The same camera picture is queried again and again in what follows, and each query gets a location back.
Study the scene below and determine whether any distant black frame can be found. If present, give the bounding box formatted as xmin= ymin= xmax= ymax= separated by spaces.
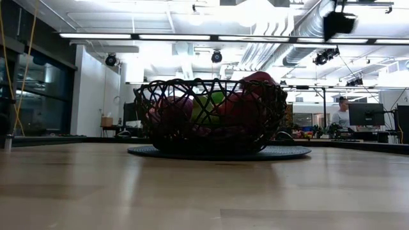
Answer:
xmin=282 ymin=84 xmax=381 ymax=128

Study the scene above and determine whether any tall black panel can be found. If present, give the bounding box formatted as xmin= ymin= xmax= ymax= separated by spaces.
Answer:
xmin=396 ymin=104 xmax=409 ymax=144

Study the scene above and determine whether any bright red fruit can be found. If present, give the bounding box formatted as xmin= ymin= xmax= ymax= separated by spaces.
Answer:
xmin=242 ymin=70 xmax=279 ymax=96

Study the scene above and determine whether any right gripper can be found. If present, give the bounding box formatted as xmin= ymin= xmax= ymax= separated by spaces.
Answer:
xmin=322 ymin=11 xmax=358 ymax=42

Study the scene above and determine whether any silver ventilation duct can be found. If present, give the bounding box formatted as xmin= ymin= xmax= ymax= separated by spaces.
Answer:
xmin=236 ymin=6 xmax=343 ymax=68

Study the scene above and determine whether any blue round woven placemat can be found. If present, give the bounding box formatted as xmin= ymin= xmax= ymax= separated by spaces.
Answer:
xmin=127 ymin=145 xmax=312 ymax=162

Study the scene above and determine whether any overhead LED light bar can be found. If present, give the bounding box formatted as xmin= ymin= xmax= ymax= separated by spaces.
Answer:
xmin=59 ymin=31 xmax=409 ymax=46

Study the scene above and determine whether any dark red apple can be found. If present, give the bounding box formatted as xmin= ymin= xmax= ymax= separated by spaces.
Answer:
xmin=220 ymin=92 xmax=266 ymax=128

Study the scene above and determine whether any black computer monitor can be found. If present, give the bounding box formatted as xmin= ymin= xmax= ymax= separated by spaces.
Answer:
xmin=348 ymin=102 xmax=386 ymax=127

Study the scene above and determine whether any cardboard box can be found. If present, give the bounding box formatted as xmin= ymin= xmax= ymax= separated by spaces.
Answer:
xmin=100 ymin=112 xmax=114 ymax=128

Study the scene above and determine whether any colourful patterned wall hanging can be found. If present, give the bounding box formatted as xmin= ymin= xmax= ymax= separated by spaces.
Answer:
xmin=282 ymin=103 xmax=294 ymax=128

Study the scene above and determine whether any person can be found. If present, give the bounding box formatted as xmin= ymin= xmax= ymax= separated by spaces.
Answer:
xmin=330 ymin=96 xmax=351 ymax=128

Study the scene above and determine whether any yellow hanging cable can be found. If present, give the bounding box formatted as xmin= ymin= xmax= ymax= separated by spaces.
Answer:
xmin=13 ymin=0 xmax=39 ymax=129
xmin=0 ymin=0 xmax=26 ymax=137

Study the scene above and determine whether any dark wire basket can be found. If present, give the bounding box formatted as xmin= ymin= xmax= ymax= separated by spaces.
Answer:
xmin=133 ymin=77 xmax=288 ymax=156

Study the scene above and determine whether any small potted green plant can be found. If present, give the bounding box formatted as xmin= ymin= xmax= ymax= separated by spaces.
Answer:
xmin=313 ymin=125 xmax=330 ymax=139

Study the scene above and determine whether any dark framed glass window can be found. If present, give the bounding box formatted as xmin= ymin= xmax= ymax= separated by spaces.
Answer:
xmin=0 ymin=0 xmax=78 ymax=138

